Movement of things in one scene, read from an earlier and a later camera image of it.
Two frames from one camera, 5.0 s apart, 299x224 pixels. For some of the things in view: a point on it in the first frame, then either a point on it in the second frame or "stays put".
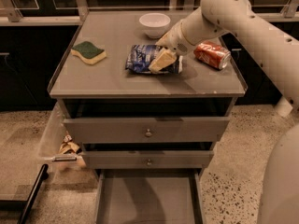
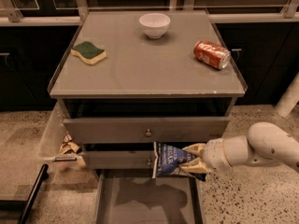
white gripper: [176, 41] → [213, 155]
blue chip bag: [141, 55] → [169, 160]
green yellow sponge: [89, 52] stays put
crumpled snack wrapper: [68, 146] stays put
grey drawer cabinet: [149, 118] stays put
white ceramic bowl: [154, 24] stays put
